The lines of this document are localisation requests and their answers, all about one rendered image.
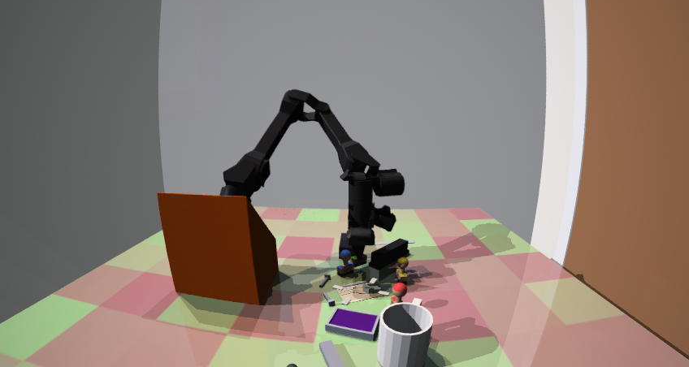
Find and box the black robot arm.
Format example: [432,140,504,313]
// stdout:
[219,89,405,231]

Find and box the grey mug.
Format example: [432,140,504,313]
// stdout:
[377,298,433,367]

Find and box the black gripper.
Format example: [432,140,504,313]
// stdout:
[346,198,375,259]

